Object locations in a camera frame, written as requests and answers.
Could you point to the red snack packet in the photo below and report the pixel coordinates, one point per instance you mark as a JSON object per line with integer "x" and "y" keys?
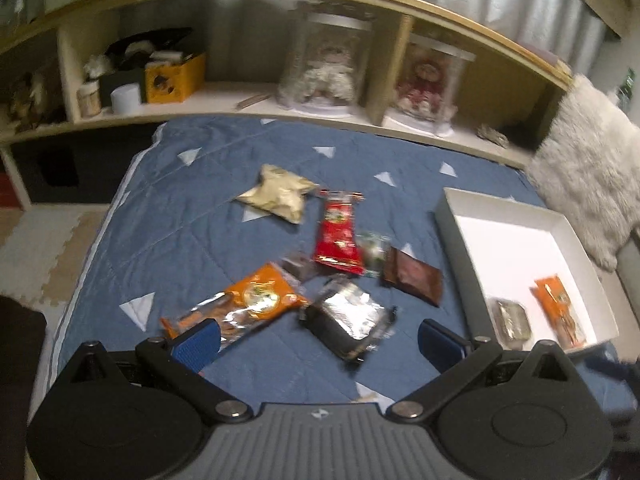
{"x": 337, "y": 240}

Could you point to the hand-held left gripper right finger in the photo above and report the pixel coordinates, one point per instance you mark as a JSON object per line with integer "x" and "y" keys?
{"x": 440, "y": 345}

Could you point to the white fluffy blanket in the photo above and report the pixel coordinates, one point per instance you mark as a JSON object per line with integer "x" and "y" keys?
{"x": 590, "y": 160}

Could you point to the small clear jar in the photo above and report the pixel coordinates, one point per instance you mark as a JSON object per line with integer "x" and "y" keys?
{"x": 89, "y": 100}

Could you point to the white cylinder cup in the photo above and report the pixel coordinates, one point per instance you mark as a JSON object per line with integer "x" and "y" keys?
{"x": 125, "y": 100}

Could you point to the white doll in clear case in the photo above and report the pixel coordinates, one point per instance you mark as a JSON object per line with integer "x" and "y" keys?
{"x": 325, "y": 65}

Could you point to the red doll in clear case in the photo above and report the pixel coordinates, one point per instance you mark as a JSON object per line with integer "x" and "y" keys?
{"x": 427, "y": 85}

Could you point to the silver black snack packet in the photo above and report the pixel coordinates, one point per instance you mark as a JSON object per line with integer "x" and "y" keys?
{"x": 347, "y": 320}

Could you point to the beige foam floor mat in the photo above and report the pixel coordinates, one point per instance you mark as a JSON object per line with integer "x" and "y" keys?
{"x": 45, "y": 250}

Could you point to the wooden shelf unit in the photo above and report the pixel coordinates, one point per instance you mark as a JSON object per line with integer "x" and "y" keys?
{"x": 235, "y": 92}

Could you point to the long orange snack packet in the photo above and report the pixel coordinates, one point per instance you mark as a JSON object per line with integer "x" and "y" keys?
{"x": 255, "y": 295}

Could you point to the black box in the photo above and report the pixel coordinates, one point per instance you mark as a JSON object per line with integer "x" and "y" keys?
{"x": 120, "y": 80}

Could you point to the dried flower bunch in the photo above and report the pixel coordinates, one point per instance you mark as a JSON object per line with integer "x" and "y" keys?
{"x": 492, "y": 136}

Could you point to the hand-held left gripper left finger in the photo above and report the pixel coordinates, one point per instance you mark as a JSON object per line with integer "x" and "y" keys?
{"x": 197, "y": 345}

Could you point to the small orange snack packet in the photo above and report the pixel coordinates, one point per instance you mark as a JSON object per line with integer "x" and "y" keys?
{"x": 560, "y": 310}

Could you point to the green dotted clear candy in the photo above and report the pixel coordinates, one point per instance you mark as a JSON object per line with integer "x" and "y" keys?
{"x": 372, "y": 252}

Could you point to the blue quilted blanket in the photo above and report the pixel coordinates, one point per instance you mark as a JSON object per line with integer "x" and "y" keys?
{"x": 200, "y": 220}

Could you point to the cream snack packet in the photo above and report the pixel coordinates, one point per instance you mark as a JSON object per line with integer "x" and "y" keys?
{"x": 277, "y": 192}

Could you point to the yellow cardboard box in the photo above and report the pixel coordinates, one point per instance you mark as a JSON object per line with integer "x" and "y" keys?
{"x": 172, "y": 80}

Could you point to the white cardboard box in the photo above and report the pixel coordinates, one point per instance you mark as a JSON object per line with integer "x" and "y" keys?
{"x": 505, "y": 250}

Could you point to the brown snack packet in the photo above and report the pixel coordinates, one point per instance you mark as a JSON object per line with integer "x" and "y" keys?
{"x": 412, "y": 277}

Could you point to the wooden stick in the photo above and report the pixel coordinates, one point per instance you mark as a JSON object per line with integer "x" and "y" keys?
{"x": 254, "y": 101}

